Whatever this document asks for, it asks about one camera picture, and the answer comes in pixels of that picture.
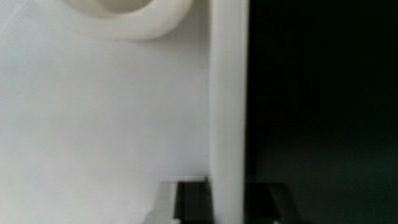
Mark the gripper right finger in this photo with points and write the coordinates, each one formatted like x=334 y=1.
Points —
x=270 y=208

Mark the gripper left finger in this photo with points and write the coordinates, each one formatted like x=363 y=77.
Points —
x=183 y=203

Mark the white square tabletop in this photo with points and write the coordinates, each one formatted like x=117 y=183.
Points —
x=121 y=108

